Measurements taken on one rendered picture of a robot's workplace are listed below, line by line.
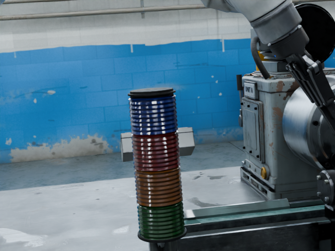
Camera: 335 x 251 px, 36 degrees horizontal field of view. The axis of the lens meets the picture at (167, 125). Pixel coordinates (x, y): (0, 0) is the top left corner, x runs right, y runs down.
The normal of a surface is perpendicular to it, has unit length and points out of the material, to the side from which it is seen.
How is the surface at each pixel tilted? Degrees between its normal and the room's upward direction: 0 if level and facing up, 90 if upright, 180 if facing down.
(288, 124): 84
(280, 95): 90
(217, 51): 90
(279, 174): 90
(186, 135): 61
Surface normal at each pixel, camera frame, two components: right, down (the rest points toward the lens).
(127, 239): -0.07, -0.99
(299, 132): -0.99, 0.06
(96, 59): 0.15, 0.14
